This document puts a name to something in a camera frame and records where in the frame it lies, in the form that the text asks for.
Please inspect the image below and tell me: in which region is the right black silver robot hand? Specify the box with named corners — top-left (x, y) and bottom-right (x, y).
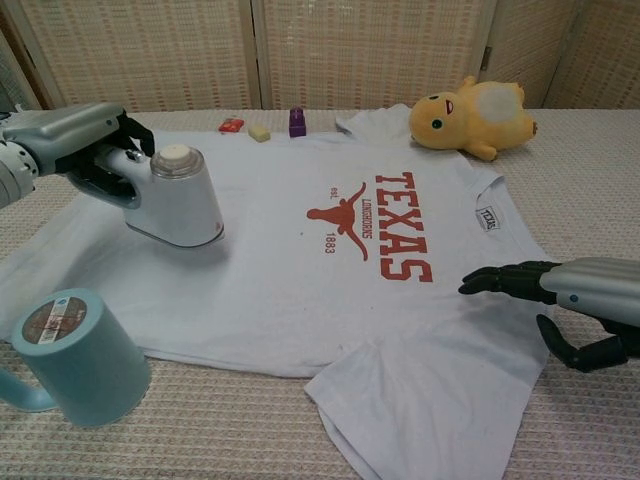
top-left (458, 256), bottom-right (640, 374)

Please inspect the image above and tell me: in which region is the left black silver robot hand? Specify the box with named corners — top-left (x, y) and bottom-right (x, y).
top-left (2, 103), bottom-right (155, 201)

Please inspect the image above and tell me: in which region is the white handheld steam iron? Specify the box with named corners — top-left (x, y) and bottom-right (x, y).
top-left (97, 143), bottom-right (225, 249)

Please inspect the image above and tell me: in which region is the white Texas print T-shirt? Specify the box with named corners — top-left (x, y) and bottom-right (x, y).
top-left (0, 103), bottom-right (559, 476)

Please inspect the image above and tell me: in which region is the beige woven tablecloth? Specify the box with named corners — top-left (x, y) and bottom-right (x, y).
top-left (0, 105), bottom-right (640, 480)

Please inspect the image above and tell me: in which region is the yellow plush toy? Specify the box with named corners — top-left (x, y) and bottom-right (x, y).
top-left (409, 74), bottom-right (539, 162)

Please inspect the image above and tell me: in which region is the purple toy block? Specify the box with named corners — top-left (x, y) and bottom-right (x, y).
top-left (288, 106), bottom-right (308, 138)

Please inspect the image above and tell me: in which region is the light blue mug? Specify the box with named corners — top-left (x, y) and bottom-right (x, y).
top-left (0, 288), bottom-right (152, 428)

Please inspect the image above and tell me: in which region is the woven folding screen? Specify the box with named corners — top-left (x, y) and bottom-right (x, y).
top-left (0, 0), bottom-right (640, 114)

